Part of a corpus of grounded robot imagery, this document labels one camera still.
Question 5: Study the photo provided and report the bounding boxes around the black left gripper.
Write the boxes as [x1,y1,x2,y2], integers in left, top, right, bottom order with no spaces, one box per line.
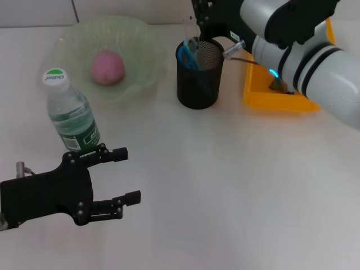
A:
[0,143,141,229]

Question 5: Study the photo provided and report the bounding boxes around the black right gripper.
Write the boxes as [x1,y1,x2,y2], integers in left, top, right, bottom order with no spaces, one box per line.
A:
[192,0,255,53]

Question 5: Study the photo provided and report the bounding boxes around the transparent plastic ruler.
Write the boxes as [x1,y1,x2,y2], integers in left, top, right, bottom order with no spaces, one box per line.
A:
[182,15,201,42]

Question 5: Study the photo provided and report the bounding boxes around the blue teal scissors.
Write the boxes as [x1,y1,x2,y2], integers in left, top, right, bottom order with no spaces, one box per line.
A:
[177,38,203,73]

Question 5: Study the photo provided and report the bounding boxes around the clear water bottle green label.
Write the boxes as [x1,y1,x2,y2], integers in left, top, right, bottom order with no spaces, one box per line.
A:
[42,67,101,154]

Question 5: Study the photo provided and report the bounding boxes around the green plastic wrapper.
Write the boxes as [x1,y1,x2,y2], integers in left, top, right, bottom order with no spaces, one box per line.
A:
[268,78,290,93]

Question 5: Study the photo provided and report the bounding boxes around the black mesh pen holder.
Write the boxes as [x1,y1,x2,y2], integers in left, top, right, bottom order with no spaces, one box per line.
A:
[175,36,226,110]

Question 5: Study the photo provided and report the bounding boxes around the pink peach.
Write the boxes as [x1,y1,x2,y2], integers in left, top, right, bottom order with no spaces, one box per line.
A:
[90,50,125,86]

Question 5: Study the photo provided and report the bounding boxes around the translucent green fruit plate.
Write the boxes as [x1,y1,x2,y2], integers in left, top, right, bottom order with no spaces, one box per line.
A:
[39,15,167,101]

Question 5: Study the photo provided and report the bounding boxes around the yellow plastic storage bin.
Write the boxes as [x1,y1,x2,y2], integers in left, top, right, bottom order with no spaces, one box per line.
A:
[243,18,337,113]

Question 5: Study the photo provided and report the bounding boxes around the grey right arm cable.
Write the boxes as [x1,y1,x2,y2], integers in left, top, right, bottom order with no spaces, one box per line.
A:
[223,40,264,67]

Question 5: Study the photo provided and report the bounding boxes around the black grey wrist camera housing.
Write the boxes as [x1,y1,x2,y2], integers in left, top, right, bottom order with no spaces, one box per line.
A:
[239,0,341,51]

